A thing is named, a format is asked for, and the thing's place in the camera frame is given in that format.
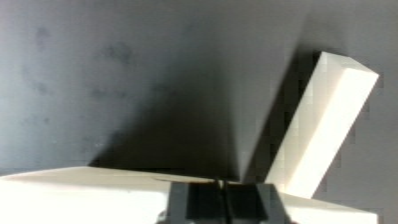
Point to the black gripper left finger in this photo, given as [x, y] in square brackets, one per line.
[194, 207]

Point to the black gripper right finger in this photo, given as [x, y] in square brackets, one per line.
[254, 204]

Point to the white cabinet body box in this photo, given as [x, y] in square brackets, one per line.
[86, 195]

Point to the white right fence bar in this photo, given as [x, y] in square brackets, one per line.
[331, 103]

